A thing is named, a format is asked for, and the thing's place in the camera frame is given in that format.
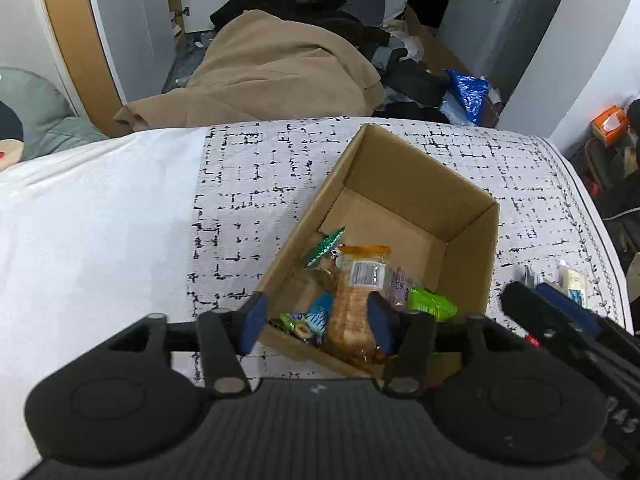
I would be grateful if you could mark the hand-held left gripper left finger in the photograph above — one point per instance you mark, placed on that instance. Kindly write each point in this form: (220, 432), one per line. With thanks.
(252, 322)

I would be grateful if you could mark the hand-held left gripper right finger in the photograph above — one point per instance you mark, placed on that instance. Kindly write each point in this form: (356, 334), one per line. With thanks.
(378, 321)

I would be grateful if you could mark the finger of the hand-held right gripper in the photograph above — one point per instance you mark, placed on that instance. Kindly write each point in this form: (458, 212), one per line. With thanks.
(565, 305)
(530, 310)

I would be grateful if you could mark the cream white snack packet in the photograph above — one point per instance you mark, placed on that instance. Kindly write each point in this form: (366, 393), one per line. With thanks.
(572, 280)

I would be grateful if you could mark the clear bag of bread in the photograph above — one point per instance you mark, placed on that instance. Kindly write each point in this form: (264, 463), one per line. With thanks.
(355, 305)

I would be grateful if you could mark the silver snack packet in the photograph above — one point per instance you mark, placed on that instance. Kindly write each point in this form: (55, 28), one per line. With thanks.
(530, 276)

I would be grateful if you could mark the pink clear snack packet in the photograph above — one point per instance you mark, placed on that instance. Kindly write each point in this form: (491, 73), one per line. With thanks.
(398, 282)

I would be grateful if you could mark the bright green snack packet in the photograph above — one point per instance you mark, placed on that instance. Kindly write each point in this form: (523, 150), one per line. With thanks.
(432, 305)

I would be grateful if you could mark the blue snack packet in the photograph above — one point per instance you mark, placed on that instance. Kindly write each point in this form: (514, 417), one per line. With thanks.
(317, 317)

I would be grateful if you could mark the green striped candy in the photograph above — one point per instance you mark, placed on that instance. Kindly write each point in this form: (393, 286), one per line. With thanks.
(327, 247)

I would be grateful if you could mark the brown cardboard box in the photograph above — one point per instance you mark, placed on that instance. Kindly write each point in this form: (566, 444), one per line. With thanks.
(400, 175)

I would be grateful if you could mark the white black patterned cloth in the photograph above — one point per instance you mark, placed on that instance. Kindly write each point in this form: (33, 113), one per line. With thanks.
(250, 175)

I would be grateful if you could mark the white bed sheet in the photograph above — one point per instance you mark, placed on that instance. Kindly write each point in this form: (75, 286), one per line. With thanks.
(100, 220)

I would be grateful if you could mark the orange tissue box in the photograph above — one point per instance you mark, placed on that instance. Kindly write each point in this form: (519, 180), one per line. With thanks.
(610, 125)

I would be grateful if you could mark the blue plastic bag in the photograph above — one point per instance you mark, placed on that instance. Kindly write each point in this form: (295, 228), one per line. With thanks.
(467, 92)

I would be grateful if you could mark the dark clothes pile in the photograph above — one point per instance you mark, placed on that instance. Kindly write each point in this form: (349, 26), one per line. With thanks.
(410, 80)

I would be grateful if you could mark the tan blanket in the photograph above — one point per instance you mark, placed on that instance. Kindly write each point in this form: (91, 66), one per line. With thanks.
(270, 75)

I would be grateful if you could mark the white appliance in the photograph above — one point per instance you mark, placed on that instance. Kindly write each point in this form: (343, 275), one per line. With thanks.
(500, 15)

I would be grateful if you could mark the grey wardrobe door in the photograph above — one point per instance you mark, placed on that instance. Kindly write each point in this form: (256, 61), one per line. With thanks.
(120, 35)

